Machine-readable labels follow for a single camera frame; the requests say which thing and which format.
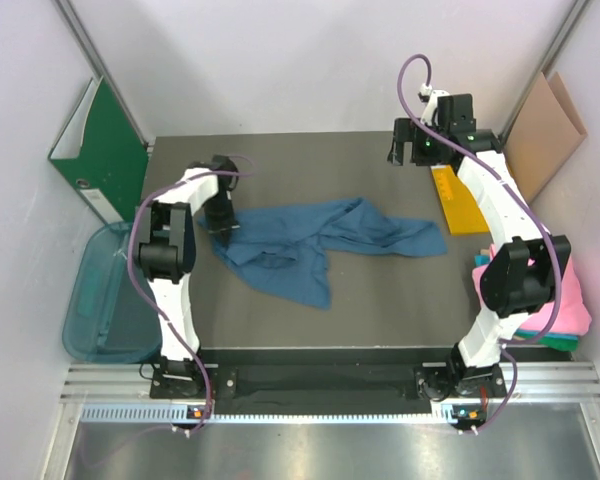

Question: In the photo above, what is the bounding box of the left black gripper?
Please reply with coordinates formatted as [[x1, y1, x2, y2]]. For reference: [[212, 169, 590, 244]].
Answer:
[[202, 192, 238, 244]]

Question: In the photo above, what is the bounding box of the blue t shirt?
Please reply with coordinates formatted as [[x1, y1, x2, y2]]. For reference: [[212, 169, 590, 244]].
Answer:
[[211, 197, 447, 310]]

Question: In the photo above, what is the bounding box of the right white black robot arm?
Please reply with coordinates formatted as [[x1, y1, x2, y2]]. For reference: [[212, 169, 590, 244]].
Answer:
[[388, 83, 571, 396]]

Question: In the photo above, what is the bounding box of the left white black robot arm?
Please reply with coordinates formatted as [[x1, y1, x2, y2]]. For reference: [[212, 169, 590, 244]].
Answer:
[[128, 155, 241, 402]]

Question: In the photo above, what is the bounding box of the yellow padded envelope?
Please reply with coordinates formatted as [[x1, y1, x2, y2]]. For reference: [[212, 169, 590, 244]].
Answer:
[[431, 166, 489, 236]]

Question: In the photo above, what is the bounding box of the brown cardboard folder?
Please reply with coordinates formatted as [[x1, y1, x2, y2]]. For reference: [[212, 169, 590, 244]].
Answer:
[[504, 73, 588, 203]]

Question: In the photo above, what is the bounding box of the teal transparent plastic bin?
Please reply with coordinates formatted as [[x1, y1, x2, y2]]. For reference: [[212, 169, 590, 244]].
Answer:
[[62, 222, 162, 364]]

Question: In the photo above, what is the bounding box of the pink folded t shirt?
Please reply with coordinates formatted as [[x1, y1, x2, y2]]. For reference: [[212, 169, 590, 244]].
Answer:
[[519, 259, 592, 336]]

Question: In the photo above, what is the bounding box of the green folded t shirt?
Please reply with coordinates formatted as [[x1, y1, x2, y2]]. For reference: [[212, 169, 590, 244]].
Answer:
[[537, 334, 580, 352]]

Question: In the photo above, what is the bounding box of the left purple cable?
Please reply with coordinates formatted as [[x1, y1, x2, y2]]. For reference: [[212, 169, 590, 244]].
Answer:
[[77, 153, 257, 469]]

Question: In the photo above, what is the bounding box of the green ring binder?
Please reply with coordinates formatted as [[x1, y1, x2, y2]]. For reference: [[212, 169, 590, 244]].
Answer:
[[48, 79, 148, 224]]

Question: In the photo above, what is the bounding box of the grey slotted cable duct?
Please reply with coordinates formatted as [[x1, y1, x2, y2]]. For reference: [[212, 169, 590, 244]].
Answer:
[[80, 403, 459, 425]]

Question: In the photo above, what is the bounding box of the left aluminium corner post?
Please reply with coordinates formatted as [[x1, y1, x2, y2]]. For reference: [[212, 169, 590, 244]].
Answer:
[[51, 0, 152, 150]]

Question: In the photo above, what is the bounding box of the aluminium corner post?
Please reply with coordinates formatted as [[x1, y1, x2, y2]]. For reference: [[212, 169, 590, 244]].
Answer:
[[51, 0, 152, 150], [499, 0, 593, 145]]

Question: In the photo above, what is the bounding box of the right aluminium corner post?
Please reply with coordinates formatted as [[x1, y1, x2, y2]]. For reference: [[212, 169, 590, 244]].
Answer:
[[499, 0, 593, 145]]

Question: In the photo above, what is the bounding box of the aluminium front rail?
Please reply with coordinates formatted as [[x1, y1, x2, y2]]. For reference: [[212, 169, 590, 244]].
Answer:
[[41, 350, 600, 479]]

